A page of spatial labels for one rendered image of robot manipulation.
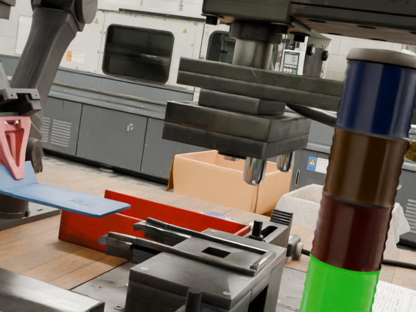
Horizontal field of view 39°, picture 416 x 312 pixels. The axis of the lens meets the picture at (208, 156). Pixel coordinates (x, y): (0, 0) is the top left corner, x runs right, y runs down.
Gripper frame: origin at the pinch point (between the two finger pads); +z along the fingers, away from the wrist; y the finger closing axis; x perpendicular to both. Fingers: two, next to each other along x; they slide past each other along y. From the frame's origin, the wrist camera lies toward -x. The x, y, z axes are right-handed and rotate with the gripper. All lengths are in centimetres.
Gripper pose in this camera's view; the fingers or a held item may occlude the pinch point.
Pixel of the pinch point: (15, 173)
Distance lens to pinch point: 76.0
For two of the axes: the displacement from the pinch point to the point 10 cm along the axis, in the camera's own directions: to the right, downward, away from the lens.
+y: 8.7, -3.4, -3.7
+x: 3.6, -0.9, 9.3
